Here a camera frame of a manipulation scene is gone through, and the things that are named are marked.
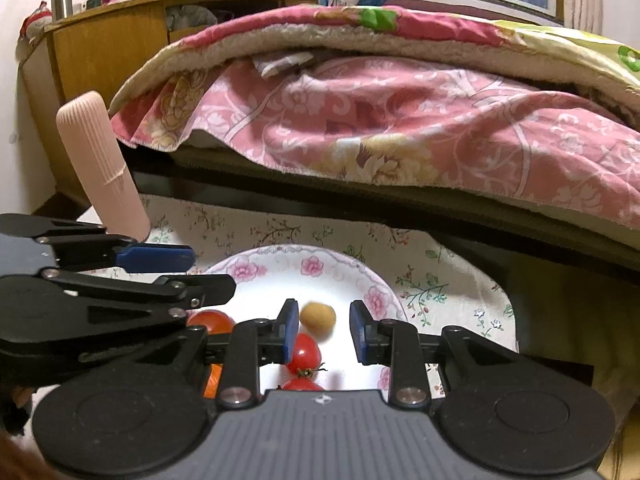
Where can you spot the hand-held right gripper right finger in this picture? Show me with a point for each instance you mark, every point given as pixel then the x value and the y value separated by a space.
pixel 359 330

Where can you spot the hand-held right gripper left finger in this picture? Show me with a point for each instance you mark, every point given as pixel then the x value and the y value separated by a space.
pixel 289 330

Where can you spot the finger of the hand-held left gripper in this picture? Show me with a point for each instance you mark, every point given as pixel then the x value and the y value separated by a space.
pixel 155 258
pixel 210 290

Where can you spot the red cherry tomato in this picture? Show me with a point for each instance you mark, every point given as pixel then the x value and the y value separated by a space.
pixel 302 385
pixel 305 352

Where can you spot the large orange-red tomato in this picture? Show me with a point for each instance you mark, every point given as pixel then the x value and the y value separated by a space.
pixel 212 321

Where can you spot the brown longan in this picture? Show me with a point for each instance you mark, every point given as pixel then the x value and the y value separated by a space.
pixel 317 317

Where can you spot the white plate with pink flowers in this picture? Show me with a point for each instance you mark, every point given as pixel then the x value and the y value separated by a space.
pixel 260 287

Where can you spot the small orange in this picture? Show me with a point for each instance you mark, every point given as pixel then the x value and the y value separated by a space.
pixel 214 380

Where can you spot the floral tablecloth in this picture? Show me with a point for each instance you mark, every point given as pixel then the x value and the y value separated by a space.
pixel 450 280

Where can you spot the pink ribbed tumbler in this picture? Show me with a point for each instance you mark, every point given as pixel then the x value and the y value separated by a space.
pixel 100 160

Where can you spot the wooden cabinet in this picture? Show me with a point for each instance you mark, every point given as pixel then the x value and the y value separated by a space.
pixel 100 55

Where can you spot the pink floral bedsheet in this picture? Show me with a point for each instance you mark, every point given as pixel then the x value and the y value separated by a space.
pixel 400 120

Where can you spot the grey white folded cloth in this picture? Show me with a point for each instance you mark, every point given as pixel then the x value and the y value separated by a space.
pixel 282 64

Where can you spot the grey cloth in cabinet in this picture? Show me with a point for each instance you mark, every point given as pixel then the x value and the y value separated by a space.
pixel 190 17

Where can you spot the red and white doll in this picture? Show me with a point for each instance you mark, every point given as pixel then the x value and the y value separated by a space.
pixel 35 22

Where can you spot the dark bed frame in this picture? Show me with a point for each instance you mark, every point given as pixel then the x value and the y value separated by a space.
pixel 300 195

